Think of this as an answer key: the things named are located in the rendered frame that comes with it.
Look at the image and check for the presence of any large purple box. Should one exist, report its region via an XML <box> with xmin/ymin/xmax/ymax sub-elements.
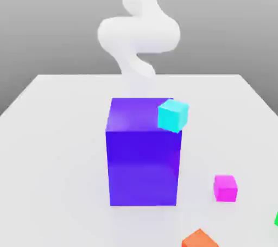
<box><xmin>105</xmin><ymin>97</ymin><xmax>182</xmax><ymax>207</ymax></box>

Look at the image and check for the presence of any small orange cube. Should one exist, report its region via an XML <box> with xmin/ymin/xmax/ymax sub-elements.
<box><xmin>181</xmin><ymin>228</ymin><xmax>219</xmax><ymax>247</ymax></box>

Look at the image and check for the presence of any small cyan cube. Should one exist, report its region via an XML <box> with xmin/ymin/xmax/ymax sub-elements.
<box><xmin>157</xmin><ymin>98</ymin><xmax>189</xmax><ymax>134</ymax></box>

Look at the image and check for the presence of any small magenta cube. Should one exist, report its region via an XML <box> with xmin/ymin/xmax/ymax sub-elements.
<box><xmin>213</xmin><ymin>174</ymin><xmax>238</xmax><ymax>203</ymax></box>

